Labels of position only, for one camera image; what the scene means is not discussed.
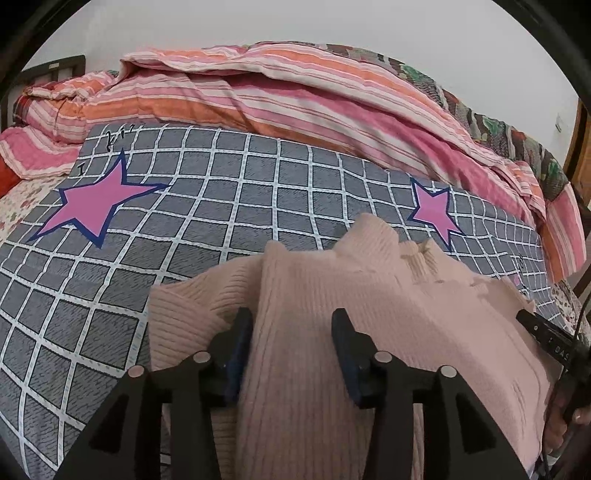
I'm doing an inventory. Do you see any person's right hand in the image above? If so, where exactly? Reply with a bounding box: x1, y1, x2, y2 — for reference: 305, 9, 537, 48
544, 392, 591, 464

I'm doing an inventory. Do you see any pink ribbed knit sweater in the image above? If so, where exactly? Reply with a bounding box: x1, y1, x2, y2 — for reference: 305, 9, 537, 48
148, 213, 561, 480

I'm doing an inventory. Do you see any pink orange striped quilt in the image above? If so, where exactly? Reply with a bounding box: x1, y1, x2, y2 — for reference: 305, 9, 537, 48
0, 41, 587, 283

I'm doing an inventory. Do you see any grey checked star blanket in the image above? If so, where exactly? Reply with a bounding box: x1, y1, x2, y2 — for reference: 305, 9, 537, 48
0, 122, 557, 480

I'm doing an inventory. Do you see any brown wooden door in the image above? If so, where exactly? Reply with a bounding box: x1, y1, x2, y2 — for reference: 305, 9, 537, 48
561, 97, 591, 204

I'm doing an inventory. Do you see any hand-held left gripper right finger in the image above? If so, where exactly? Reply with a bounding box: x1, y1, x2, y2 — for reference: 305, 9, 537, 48
331, 308, 529, 480

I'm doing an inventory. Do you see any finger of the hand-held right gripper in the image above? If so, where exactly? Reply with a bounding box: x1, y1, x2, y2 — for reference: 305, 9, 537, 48
516, 308, 555, 344

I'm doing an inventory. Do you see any red pillow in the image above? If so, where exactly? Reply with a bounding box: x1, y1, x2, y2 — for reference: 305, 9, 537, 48
0, 157, 21, 197

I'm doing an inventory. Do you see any dark wooden headboard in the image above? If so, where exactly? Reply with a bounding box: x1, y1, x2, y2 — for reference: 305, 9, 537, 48
0, 54, 88, 134

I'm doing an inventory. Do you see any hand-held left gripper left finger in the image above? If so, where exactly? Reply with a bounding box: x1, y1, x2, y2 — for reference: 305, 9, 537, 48
54, 307, 254, 480

